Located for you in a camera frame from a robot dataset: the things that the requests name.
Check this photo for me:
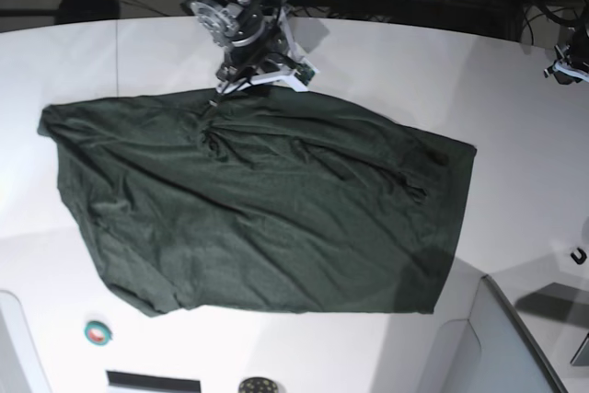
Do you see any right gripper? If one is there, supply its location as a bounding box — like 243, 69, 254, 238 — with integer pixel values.
223, 33, 288, 83

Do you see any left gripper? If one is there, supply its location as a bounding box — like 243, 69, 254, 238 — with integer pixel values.
559, 45, 588, 74

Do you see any dark green t-shirt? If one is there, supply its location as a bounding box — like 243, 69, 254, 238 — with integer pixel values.
38, 87, 477, 317

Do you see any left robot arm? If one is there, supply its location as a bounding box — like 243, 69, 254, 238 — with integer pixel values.
530, 0, 588, 85

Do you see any black U-shaped hook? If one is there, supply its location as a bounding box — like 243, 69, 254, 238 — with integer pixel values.
570, 248, 588, 265

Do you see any grey metal tray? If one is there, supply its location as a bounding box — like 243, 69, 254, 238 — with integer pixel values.
480, 273, 589, 393

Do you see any green tape roll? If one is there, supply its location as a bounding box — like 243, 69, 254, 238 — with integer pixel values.
84, 320, 112, 346

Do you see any black perforated round object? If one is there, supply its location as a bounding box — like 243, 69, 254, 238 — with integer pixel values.
237, 377, 280, 393

